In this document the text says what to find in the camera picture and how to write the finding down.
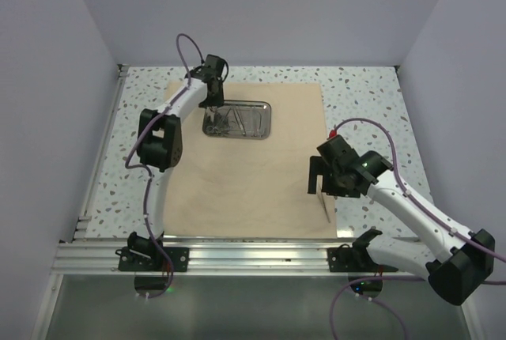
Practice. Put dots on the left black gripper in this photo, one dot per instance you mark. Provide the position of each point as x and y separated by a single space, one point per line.
218 101

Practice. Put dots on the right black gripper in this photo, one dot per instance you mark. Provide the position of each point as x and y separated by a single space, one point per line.
319 167

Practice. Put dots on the steel scalpel handle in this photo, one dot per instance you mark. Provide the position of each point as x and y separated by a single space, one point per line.
322 201

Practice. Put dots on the beige cloth wrap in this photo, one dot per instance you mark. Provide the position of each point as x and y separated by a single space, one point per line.
247 188

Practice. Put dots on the steel ring-handled scissors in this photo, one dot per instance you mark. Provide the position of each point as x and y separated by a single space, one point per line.
216 122

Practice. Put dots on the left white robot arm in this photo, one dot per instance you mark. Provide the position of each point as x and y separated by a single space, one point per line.
158 149

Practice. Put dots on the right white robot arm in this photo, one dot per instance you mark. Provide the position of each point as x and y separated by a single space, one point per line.
452 258

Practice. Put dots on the steel instrument tray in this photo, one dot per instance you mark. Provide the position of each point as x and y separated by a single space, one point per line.
256 116

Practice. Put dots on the steel pointed tweezers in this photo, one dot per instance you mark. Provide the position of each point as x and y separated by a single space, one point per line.
239 120

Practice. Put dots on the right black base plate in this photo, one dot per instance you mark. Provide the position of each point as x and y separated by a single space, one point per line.
354 257

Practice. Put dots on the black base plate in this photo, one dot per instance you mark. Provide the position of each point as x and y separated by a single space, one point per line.
354 257
141 255

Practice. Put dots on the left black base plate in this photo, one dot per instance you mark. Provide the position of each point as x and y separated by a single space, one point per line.
141 255

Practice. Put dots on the aluminium mounting rail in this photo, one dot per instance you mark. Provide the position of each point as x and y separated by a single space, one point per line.
230 258

